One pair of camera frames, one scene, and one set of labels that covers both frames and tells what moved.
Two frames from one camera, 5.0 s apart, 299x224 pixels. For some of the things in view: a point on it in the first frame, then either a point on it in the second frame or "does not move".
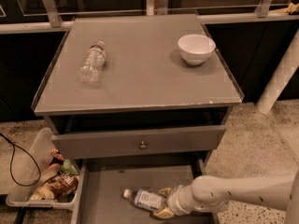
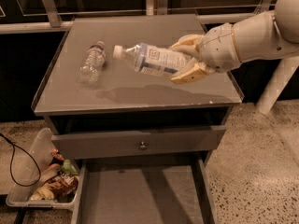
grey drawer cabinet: (135, 104) does not move
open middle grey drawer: (98, 193) does not move
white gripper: (175, 201) to (217, 49)
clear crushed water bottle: (92, 63) does not move
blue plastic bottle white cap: (144, 199) to (152, 59)
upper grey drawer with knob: (138, 142) does not move
